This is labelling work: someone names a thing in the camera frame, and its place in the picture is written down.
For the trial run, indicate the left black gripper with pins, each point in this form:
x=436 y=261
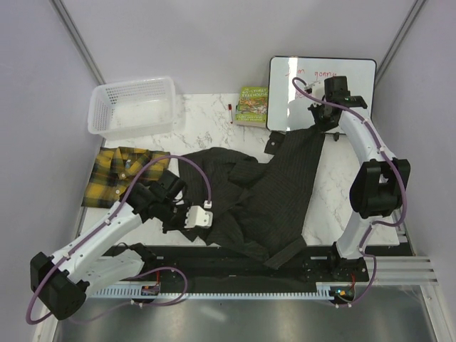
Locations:
x=180 y=225

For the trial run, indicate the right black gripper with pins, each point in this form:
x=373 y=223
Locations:
x=321 y=126

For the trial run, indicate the black pinstriped long sleeve shirt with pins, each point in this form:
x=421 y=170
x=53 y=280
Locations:
x=258 y=209

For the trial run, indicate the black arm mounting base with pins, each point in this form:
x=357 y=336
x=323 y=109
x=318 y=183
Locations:
x=311 y=264

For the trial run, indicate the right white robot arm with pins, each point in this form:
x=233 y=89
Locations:
x=379 y=187

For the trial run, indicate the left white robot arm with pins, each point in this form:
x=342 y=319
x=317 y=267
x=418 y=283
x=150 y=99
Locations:
x=64 y=280

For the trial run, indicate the whiteboard with red writing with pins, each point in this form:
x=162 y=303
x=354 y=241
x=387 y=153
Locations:
x=288 y=109

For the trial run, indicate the green children's book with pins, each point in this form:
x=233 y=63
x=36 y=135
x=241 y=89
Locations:
x=252 y=106

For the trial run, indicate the yellow plaid folded shirt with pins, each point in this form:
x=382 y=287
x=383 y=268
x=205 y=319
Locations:
x=112 y=173

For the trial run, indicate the red whiteboard marker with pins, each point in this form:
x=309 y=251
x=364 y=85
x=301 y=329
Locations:
x=231 y=113

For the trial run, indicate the white plastic basket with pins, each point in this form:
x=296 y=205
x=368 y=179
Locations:
x=131 y=109

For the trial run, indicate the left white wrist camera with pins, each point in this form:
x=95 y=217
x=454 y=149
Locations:
x=199 y=216

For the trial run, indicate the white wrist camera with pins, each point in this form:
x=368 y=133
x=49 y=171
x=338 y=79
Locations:
x=317 y=89
x=199 y=216

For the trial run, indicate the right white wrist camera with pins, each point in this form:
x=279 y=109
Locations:
x=317 y=89

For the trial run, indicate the white slotted cable duct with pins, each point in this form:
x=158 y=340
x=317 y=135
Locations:
x=136 y=291

